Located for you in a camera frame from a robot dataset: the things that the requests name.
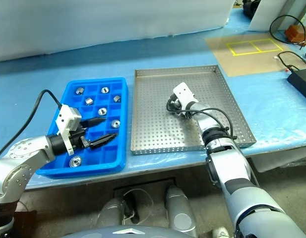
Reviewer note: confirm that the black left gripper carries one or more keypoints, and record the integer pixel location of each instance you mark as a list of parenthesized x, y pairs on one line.
[(78, 140)]

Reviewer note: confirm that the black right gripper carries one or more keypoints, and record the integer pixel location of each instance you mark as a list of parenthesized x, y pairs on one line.
[(180, 106)]

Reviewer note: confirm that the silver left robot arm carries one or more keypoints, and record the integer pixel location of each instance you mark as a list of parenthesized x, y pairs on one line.
[(26, 151)]

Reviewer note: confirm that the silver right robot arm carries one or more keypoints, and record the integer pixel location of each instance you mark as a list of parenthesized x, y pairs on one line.
[(229, 161)]

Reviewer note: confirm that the blue compartment tray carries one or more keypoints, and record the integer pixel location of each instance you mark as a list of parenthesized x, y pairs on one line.
[(110, 156)]

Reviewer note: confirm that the flat black device box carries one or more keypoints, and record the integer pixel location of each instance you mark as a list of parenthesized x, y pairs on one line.
[(301, 80)]

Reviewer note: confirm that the metal nut centre compartment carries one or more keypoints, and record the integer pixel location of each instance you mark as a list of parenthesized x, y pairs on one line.
[(102, 111)]

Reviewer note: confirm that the perforated metal tray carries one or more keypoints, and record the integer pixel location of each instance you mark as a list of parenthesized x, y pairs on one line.
[(155, 81)]

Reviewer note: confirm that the metal nut second row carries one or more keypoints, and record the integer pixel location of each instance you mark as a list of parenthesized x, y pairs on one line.
[(89, 100)]

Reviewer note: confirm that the black floor plate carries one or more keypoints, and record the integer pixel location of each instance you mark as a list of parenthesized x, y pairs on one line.
[(152, 184)]

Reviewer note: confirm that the brown cardboard mat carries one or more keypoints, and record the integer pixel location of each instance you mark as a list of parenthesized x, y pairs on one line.
[(239, 64)]

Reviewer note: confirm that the grey rounded robot leg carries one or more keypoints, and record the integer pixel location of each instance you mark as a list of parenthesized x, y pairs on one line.
[(110, 213), (178, 210)]

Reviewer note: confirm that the yellow tape rectangle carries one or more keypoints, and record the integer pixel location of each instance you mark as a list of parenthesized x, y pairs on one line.
[(260, 51)]

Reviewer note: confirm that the grey robot torso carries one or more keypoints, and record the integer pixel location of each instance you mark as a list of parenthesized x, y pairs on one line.
[(128, 233)]

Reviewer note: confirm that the large white backdrop board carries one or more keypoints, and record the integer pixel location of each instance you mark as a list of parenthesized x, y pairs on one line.
[(93, 19)]

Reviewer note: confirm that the small white panel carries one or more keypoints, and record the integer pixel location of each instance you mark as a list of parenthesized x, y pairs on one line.
[(266, 15)]

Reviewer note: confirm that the orange brown block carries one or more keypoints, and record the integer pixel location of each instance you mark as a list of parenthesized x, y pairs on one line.
[(294, 33)]

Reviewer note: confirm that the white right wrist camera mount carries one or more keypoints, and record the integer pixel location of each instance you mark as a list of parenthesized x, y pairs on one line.
[(183, 91)]

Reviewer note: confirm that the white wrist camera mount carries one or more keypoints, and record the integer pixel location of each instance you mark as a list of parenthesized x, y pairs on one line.
[(183, 91), (64, 116)]

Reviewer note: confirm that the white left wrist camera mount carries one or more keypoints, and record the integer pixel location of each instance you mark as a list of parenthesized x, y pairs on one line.
[(64, 116)]

